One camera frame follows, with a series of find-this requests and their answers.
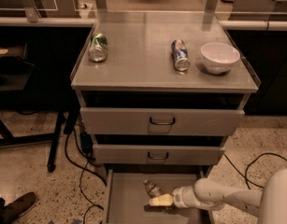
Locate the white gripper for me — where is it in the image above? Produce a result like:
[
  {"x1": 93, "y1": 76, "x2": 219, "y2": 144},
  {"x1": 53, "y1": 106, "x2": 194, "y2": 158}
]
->
[{"x1": 149, "y1": 186, "x2": 198, "y2": 208}]

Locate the clear plastic water bottle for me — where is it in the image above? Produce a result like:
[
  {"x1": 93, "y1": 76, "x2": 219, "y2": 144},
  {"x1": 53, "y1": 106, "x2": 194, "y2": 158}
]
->
[{"x1": 143, "y1": 179, "x2": 172, "y2": 211}]

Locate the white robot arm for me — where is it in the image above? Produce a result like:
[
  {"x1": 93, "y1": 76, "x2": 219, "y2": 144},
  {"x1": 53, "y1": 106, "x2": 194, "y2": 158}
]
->
[{"x1": 149, "y1": 169, "x2": 287, "y2": 224}]

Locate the grey bottom drawer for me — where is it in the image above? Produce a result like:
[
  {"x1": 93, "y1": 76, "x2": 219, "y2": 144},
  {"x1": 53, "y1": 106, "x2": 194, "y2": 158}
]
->
[{"x1": 102, "y1": 165, "x2": 214, "y2": 224}]

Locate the grey drawer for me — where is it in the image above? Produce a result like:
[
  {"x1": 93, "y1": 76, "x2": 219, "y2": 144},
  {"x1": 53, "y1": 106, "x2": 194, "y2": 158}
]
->
[
  {"x1": 80, "y1": 107, "x2": 244, "y2": 136},
  {"x1": 102, "y1": 165, "x2": 214, "y2": 224},
  {"x1": 93, "y1": 145, "x2": 224, "y2": 165}
]

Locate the grey middle drawer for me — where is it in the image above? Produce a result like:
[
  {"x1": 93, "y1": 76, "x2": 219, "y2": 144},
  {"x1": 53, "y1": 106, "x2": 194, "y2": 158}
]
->
[{"x1": 93, "y1": 145, "x2": 224, "y2": 165}]

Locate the grey top drawer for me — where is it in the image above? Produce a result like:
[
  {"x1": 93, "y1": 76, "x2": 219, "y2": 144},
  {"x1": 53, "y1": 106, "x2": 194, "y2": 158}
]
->
[{"x1": 80, "y1": 107, "x2": 244, "y2": 136}]

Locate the grey drawer cabinet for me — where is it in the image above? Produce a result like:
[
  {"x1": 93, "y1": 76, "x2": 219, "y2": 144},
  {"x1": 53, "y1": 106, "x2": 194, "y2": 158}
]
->
[{"x1": 69, "y1": 10, "x2": 262, "y2": 224}]

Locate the black power adapter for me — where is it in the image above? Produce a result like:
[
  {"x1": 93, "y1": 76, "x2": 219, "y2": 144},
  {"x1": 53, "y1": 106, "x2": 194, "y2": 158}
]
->
[{"x1": 79, "y1": 132, "x2": 93, "y2": 154}]

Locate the white bowl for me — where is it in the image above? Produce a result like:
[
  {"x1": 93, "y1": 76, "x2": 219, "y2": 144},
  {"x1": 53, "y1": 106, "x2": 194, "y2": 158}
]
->
[{"x1": 200, "y1": 42, "x2": 240, "y2": 74}]

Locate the blue soda can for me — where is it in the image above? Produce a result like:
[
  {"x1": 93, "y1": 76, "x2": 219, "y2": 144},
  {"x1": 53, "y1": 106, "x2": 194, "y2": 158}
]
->
[{"x1": 171, "y1": 39, "x2": 191, "y2": 72}]

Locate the dark shoe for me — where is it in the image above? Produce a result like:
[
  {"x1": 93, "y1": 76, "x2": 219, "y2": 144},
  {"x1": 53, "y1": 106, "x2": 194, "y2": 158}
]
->
[{"x1": 0, "y1": 192, "x2": 37, "y2": 224}]

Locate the green soda can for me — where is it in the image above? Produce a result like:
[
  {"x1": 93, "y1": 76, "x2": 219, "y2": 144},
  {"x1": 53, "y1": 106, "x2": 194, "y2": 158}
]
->
[{"x1": 88, "y1": 33, "x2": 108, "y2": 63}]

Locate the black floor cable left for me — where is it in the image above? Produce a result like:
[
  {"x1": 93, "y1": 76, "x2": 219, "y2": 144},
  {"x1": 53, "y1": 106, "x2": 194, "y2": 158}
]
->
[{"x1": 64, "y1": 128, "x2": 108, "y2": 224}]

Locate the black floor cable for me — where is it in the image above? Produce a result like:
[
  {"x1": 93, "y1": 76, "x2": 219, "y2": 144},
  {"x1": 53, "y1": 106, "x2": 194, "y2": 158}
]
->
[
  {"x1": 222, "y1": 152, "x2": 287, "y2": 191},
  {"x1": 64, "y1": 128, "x2": 108, "y2": 224}
]

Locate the black floor cable right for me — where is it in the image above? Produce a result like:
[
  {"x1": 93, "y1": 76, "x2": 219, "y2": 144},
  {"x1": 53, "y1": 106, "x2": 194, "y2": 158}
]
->
[{"x1": 222, "y1": 152, "x2": 287, "y2": 191}]

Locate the black table frame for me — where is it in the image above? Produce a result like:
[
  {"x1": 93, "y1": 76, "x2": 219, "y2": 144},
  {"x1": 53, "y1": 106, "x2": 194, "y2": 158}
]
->
[{"x1": 0, "y1": 113, "x2": 66, "y2": 173}]

